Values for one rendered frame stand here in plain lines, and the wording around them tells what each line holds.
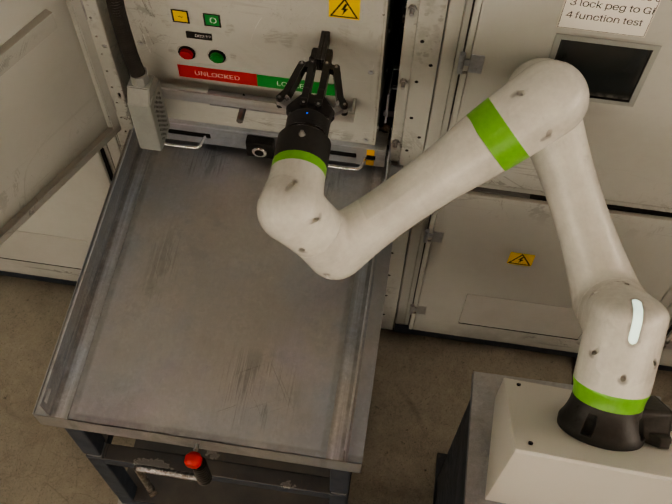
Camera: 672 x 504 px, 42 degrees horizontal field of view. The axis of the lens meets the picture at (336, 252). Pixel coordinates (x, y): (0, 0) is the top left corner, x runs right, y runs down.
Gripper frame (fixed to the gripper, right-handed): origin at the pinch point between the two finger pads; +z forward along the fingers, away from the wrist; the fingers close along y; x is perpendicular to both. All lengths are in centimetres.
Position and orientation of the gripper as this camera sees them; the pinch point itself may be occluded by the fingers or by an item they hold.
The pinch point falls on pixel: (322, 50)
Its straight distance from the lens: 162.4
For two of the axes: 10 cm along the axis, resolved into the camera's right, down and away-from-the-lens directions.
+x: 0.1, -5.0, -8.7
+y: 9.9, 1.3, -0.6
